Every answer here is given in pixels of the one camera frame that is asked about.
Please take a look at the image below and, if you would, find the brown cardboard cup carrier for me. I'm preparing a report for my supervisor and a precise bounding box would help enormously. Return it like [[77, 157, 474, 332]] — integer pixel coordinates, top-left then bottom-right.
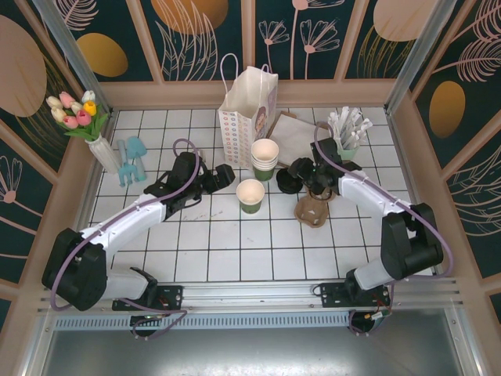
[[294, 186, 338, 229]]

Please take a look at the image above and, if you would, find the single green paper cup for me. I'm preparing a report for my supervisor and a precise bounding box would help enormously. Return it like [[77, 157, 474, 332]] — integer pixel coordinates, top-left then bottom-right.
[[236, 179, 266, 215]]

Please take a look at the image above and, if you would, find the white printed paper bag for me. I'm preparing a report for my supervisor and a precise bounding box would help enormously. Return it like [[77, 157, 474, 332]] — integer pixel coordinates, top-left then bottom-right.
[[218, 52, 279, 170]]

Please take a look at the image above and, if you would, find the black plastic cup lid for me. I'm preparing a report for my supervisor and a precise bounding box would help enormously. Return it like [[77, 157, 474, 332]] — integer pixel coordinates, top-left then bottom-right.
[[276, 170, 305, 193]]

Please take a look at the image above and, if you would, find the mint green straw holder cup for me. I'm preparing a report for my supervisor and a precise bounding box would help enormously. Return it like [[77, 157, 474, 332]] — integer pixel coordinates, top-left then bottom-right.
[[335, 135, 360, 162]]

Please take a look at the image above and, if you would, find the white paper napkin stack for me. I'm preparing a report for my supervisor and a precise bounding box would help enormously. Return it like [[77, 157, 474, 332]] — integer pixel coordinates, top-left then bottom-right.
[[269, 114, 328, 165]]

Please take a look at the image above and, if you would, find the stack of green paper cups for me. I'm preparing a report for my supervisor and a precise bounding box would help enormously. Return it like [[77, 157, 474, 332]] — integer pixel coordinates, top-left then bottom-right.
[[250, 138, 280, 182]]

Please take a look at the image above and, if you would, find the light blue toy shovel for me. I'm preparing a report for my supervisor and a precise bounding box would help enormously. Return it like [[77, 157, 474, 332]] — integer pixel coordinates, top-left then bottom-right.
[[126, 136, 149, 182]]

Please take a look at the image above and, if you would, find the paper wrapped straw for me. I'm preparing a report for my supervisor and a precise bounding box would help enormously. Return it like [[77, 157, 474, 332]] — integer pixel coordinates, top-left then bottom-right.
[[341, 106, 353, 146], [328, 111, 344, 148], [349, 110, 363, 148], [354, 119, 373, 148]]

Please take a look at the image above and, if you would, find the light blue toy rake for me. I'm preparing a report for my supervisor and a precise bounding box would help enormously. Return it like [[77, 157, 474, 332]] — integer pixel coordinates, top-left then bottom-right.
[[116, 139, 139, 188]]

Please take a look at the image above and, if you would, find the white ribbed vase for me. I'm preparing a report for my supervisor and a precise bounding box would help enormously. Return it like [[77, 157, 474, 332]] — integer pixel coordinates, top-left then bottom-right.
[[86, 135, 121, 173]]

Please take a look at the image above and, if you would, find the artificial tulip bouquet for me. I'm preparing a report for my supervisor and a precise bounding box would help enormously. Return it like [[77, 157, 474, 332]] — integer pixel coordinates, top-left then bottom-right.
[[45, 89, 111, 143]]

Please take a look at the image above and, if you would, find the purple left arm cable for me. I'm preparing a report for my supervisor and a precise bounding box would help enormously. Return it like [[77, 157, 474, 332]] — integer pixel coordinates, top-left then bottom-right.
[[50, 138, 201, 313]]

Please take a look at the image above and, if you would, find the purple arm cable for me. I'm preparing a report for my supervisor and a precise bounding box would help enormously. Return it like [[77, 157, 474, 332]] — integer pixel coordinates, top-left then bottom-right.
[[315, 121, 457, 279], [50, 138, 201, 313]]

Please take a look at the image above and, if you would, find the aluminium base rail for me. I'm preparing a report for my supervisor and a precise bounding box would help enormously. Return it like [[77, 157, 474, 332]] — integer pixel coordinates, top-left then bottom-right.
[[37, 276, 467, 314]]

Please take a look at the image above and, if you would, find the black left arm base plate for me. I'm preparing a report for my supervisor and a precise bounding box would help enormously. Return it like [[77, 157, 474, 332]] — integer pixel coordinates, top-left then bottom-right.
[[112, 284, 184, 313]]

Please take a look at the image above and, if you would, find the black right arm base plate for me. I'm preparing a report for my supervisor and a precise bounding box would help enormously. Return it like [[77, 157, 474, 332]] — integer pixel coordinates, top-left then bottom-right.
[[319, 280, 392, 309]]

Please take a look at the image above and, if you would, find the grey slotted cable duct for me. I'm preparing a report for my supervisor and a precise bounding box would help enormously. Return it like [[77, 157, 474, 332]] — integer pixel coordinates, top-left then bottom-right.
[[54, 313, 353, 332]]

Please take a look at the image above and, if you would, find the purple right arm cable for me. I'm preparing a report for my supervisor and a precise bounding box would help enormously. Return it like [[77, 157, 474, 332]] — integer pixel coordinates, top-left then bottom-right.
[[315, 121, 457, 279]]

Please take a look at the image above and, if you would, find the aluminium frame post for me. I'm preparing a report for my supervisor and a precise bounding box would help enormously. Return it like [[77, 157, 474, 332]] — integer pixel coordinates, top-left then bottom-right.
[[31, 0, 115, 117], [384, 0, 458, 115]]

